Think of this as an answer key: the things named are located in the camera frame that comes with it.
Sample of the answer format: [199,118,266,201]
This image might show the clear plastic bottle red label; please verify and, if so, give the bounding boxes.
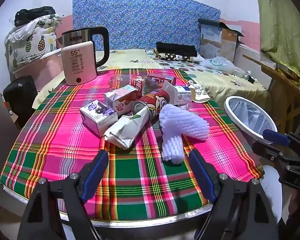
[109,74,165,98]

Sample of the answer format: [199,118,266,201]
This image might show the pink green plaid tablecloth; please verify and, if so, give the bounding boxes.
[0,68,265,222]

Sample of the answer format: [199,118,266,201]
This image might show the red and white drink carton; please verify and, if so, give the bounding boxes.
[104,84,140,117]

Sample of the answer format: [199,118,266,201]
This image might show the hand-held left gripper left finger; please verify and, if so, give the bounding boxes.
[18,149,109,240]

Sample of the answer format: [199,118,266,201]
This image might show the electric kettle with pink base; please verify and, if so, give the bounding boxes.
[61,26,110,86]

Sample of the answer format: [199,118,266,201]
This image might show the white round waste bin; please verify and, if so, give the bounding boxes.
[224,96,283,224]

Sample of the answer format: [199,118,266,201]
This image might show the black folded clothes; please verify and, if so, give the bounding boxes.
[156,42,198,57]

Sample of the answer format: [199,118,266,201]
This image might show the purple milk carton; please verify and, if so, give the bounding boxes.
[79,99,118,137]

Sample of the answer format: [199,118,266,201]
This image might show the green curtain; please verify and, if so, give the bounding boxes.
[254,0,300,67]

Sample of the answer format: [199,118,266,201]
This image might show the cardboard box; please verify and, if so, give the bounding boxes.
[198,19,244,63]

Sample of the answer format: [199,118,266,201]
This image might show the white and blue carton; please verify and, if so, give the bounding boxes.
[163,80,192,105]

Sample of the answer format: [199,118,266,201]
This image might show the yellow printed bed sheet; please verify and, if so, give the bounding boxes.
[32,49,272,110]

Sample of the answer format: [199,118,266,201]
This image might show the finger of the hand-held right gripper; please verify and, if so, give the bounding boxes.
[252,142,300,167]
[262,129,300,153]

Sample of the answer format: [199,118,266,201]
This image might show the blue floral headboard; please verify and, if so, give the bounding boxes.
[72,0,221,52]

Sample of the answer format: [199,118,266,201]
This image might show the pineapple-print bedding bundle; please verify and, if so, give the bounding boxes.
[4,14,64,68]

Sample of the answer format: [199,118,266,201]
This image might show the white foam fruit net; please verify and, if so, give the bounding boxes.
[161,127,183,165]
[159,104,210,141]

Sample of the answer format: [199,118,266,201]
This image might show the round metal-rimmed table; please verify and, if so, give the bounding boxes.
[1,172,265,228]

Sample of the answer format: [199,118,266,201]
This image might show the white paper bag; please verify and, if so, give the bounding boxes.
[103,105,150,150]

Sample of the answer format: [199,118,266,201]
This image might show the white plastic bag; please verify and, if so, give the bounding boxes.
[202,56,236,72]

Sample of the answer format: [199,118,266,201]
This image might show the white cabinet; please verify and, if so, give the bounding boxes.
[234,42,277,90]

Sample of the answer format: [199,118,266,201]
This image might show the wooden chair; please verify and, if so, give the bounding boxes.
[242,54,300,140]

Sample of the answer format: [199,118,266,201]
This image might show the black suitcase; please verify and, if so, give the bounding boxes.
[3,76,38,128]

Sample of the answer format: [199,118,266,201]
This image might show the cartoon-face red drink can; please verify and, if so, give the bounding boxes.
[132,89,171,120]

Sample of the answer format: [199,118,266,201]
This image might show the pink storage box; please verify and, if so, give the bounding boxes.
[12,50,65,88]

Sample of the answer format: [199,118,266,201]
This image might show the brown polka-dot cloth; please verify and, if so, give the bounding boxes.
[154,50,198,62]

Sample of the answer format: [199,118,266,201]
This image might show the black bundled garment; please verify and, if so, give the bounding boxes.
[14,6,56,27]

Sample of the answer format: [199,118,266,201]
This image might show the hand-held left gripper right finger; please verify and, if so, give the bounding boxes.
[189,149,282,240]

